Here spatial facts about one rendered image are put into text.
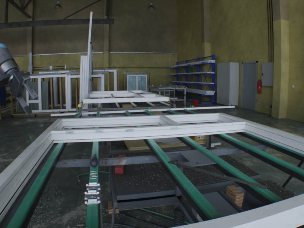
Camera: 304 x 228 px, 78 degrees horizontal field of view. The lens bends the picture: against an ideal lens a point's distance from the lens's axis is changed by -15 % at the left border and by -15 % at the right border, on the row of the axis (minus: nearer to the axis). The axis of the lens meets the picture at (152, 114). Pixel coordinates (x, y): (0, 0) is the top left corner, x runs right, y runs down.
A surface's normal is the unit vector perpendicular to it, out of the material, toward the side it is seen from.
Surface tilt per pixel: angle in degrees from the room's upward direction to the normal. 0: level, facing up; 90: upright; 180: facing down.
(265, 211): 0
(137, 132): 90
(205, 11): 90
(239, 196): 90
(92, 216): 0
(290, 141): 90
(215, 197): 0
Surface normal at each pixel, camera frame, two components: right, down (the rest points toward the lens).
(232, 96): 0.22, 0.15
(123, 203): 0.00, -0.99
